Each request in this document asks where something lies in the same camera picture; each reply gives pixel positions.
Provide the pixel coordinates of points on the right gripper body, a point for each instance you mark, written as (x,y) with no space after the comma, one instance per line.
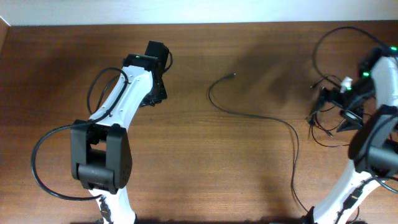
(361,91)

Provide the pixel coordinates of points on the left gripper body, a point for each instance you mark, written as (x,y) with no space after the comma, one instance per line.
(157,96)

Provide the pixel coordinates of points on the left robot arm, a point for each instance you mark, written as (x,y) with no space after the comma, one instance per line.
(100,152)

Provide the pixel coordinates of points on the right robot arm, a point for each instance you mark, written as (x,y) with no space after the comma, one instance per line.
(369,106)

